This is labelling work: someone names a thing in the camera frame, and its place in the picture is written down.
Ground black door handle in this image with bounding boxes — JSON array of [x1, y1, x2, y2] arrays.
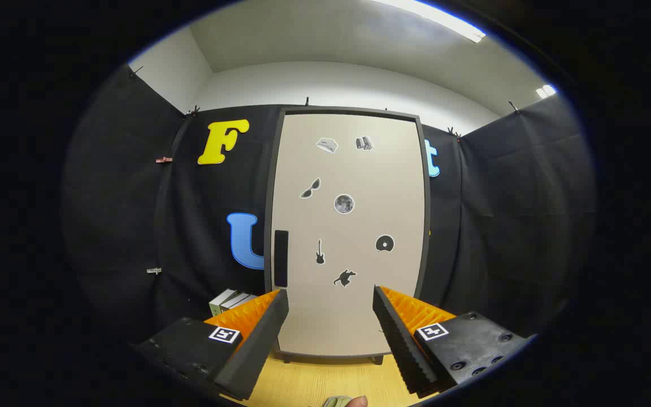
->
[[274, 230, 289, 288]]

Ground long ceiling light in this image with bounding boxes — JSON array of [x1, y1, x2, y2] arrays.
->
[[371, 0, 487, 44]]

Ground dark grey cabinet body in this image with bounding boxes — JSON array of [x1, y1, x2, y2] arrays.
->
[[262, 105, 433, 365]]

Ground green hardcover book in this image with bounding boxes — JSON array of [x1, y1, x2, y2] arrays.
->
[[209, 288, 237, 317]]

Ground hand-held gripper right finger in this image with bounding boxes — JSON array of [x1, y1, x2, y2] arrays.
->
[[372, 285, 534, 396]]

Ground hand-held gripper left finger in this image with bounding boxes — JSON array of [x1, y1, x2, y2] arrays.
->
[[132, 288, 290, 402]]

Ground black backdrop cloth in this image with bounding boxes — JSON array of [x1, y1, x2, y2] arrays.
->
[[60, 65, 597, 345]]

